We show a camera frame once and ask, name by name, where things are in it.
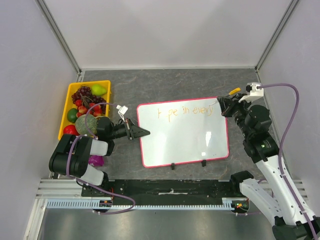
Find aluminium frame rail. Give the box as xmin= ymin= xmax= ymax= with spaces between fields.
xmin=34 ymin=178 xmax=86 ymax=200

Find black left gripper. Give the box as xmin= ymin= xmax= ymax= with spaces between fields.
xmin=108 ymin=117 xmax=150 ymax=140

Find red cherry cluster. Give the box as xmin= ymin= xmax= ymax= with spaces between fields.
xmin=75 ymin=99 xmax=104 ymax=118

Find green pear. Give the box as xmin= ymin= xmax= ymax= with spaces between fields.
xmin=91 ymin=83 xmax=108 ymax=96

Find yellow plastic fruit basket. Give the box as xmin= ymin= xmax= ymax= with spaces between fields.
xmin=58 ymin=80 xmax=111 ymax=140

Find purple grape bunch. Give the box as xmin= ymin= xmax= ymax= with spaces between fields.
xmin=71 ymin=85 xmax=107 ymax=105

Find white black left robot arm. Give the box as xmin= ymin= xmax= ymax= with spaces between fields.
xmin=48 ymin=117 xmax=151 ymax=197

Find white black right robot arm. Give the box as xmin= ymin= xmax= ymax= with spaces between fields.
xmin=217 ymin=93 xmax=320 ymax=240

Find purple snack packet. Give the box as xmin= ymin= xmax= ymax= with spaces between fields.
xmin=88 ymin=155 xmax=105 ymax=167

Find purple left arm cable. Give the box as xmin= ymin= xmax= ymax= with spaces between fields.
xmin=67 ymin=103 xmax=137 ymax=216

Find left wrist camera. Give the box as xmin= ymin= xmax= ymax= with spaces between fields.
xmin=116 ymin=105 xmax=128 ymax=121

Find red apple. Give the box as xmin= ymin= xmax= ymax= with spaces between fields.
xmin=62 ymin=124 xmax=80 ymax=136

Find pink framed whiteboard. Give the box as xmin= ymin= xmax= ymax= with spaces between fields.
xmin=136 ymin=97 xmax=229 ymax=168

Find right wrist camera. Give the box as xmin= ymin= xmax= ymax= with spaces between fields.
xmin=238 ymin=82 xmax=264 ymax=103

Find yellow capped marker pen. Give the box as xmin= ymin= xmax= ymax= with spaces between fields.
xmin=209 ymin=87 xmax=241 ymax=106

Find green lime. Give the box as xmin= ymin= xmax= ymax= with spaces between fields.
xmin=66 ymin=108 xmax=78 ymax=123

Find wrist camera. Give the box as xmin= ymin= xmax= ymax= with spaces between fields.
xmin=116 ymin=105 xmax=128 ymax=121
xmin=238 ymin=82 xmax=264 ymax=103

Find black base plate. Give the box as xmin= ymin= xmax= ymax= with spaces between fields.
xmin=81 ymin=178 xmax=261 ymax=207

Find white slotted cable duct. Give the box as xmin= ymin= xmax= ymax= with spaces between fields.
xmin=46 ymin=198 xmax=235 ymax=211

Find green netted melon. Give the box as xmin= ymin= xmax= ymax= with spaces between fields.
xmin=75 ymin=114 xmax=98 ymax=136

